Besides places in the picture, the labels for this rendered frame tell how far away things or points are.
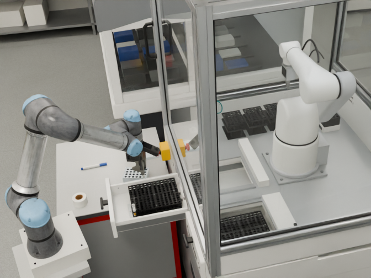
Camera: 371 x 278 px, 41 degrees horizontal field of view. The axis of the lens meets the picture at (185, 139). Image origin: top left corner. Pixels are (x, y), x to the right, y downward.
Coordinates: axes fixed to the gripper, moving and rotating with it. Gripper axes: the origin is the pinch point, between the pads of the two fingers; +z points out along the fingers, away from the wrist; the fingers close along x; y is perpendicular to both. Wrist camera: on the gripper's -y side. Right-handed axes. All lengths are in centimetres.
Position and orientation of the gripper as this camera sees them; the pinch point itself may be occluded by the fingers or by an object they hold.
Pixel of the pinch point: (144, 170)
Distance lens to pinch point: 253.7
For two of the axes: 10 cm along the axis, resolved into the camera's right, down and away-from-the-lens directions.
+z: 0.7, 8.0, 6.0
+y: -9.9, -0.2, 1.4
